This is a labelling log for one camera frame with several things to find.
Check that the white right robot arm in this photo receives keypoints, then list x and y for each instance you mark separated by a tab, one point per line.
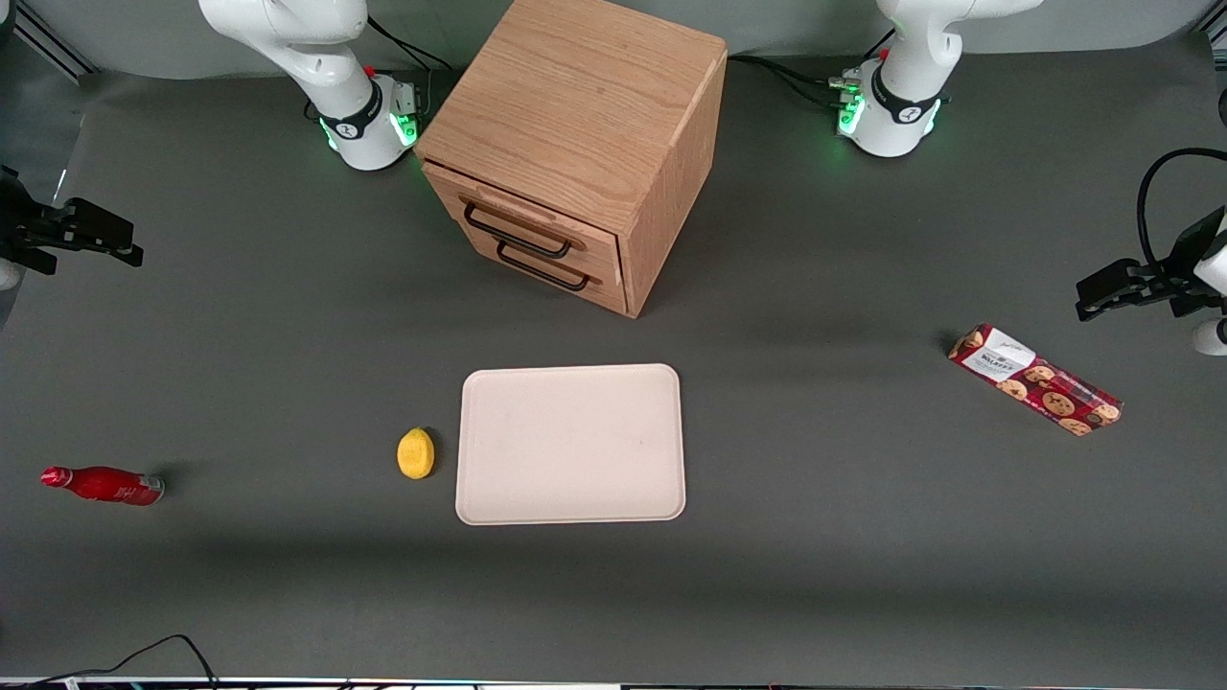
326	57

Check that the beige rectangular tray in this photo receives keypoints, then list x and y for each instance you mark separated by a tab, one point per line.
570	446

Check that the red bottle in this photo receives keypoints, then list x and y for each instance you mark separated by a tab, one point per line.
105	485

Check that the aluminium frame rail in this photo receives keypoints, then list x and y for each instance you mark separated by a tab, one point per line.
48	38
1213	36

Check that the wooden drawer cabinet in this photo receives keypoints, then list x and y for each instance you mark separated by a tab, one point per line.
585	96

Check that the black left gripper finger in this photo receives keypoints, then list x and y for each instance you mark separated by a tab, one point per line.
1117	297
1141	273

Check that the yellow lemon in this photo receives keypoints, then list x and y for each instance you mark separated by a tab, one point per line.
415	453

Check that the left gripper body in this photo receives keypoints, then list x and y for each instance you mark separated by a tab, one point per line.
1171	279

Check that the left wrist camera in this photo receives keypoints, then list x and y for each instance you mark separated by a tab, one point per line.
1210	337

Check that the red cookie package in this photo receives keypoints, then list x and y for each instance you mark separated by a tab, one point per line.
1035	379

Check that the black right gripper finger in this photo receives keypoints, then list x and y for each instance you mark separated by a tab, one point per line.
120	253
96	222

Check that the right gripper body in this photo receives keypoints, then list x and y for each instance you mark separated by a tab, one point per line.
21	228

